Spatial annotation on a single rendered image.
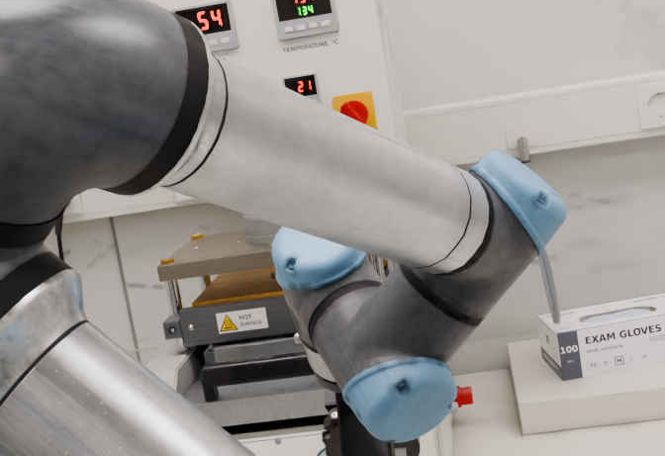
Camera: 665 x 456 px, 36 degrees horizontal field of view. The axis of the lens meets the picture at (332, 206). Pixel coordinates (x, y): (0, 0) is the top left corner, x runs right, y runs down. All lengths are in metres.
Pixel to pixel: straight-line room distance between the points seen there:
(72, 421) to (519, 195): 0.36
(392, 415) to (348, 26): 0.75
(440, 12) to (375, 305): 1.02
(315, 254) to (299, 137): 0.26
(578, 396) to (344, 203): 0.97
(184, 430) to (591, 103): 1.29
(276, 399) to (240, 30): 0.52
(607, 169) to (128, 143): 1.35
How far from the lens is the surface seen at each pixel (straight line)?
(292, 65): 1.40
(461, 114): 1.69
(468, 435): 1.54
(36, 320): 0.49
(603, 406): 1.52
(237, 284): 1.31
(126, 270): 1.86
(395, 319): 0.75
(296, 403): 1.15
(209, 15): 1.42
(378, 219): 0.61
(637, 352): 1.60
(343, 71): 1.39
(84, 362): 0.49
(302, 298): 0.82
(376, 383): 0.74
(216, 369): 1.15
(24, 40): 0.46
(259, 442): 1.17
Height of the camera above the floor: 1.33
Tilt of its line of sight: 9 degrees down
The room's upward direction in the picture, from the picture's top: 9 degrees counter-clockwise
